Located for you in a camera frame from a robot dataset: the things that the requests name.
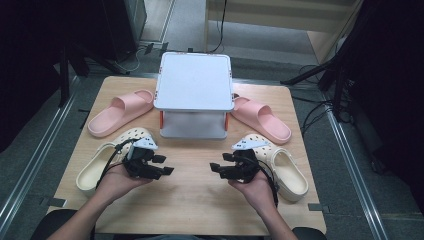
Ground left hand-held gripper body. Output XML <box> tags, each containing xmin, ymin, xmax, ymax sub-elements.
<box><xmin>122</xmin><ymin>137</ymin><xmax>159</xmax><ymax>181</ymax></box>

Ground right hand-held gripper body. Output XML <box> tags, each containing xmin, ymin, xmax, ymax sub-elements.
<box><xmin>228</xmin><ymin>139</ymin><xmax>270</xmax><ymax>184</ymax></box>

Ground cream perforated clog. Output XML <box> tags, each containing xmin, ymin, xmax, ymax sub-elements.
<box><xmin>75</xmin><ymin>127</ymin><xmax>158</xmax><ymax>198</ymax></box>
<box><xmin>239</xmin><ymin>133</ymin><xmax>310</xmax><ymax>203</ymax></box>

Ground pink slide slipper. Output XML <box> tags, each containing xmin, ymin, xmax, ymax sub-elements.
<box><xmin>87</xmin><ymin>89</ymin><xmax>155</xmax><ymax>139</ymax></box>
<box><xmin>230</xmin><ymin>96</ymin><xmax>293</xmax><ymax>146</ymax></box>

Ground white two-tier shoe rack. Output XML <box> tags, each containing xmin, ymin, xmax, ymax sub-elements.
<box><xmin>153</xmin><ymin>51</ymin><xmax>236</xmax><ymax>140</ymax></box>

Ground person's right hand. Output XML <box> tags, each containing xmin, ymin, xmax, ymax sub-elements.
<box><xmin>228</xmin><ymin>176</ymin><xmax>278</xmax><ymax>214</ymax></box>

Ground person's left hand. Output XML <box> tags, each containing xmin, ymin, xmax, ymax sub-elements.
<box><xmin>95</xmin><ymin>164</ymin><xmax>153</xmax><ymax>205</ymax></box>

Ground person's grey-blue clothing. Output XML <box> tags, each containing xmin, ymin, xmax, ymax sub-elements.
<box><xmin>133</xmin><ymin>234</ymin><xmax>268</xmax><ymax>240</ymax></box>

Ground grey tape piece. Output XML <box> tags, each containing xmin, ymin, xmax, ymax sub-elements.
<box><xmin>39</xmin><ymin>197</ymin><xmax>68</xmax><ymax>208</ymax></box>
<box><xmin>307</xmin><ymin>202</ymin><xmax>332</xmax><ymax>214</ymax></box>

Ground black tripod stand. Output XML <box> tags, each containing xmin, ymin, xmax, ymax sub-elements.
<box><xmin>57</xmin><ymin>39</ymin><xmax>131</xmax><ymax>108</ymax></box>

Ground black metal stand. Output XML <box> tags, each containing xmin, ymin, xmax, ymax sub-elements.
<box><xmin>279</xmin><ymin>0</ymin><xmax>354</xmax><ymax>122</ymax></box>

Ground dark cabinet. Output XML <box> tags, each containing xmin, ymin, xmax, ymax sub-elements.
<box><xmin>99</xmin><ymin>0</ymin><xmax>148</xmax><ymax>62</ymax></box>

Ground light wooden shelf unit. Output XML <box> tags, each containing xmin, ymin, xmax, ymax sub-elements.
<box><xmin>203</xmin><ymin>0</ymin><xmax>364</xmax><ymax>65</ymax></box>

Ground black floor cables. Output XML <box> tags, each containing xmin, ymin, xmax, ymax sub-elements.
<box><xmin>290</xmin><ymin>64</ymin><xmax>334</xmax><ymax>136</ymax></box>

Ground white floor cable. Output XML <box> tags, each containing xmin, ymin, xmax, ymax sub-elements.
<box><xmin>114</xmin><ymin>46</ymin><xmax>148</xmax><ymax>73</ymax></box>

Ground metal floor rail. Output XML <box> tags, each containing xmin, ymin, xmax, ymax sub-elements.
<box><xmin>0</xmin><ymin>75</ymin><xmax>82</xmax><ymax>231</ymax></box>
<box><xmin>320</xmin><ymin>99</ymin><xmax>390</xmax><ymax>240</ymax></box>

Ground hanging black cable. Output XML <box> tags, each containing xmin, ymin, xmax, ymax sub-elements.
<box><xmin>207</xmin><ymin>0</ymin><xmax>228</xmax><ymax>54</ymax></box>

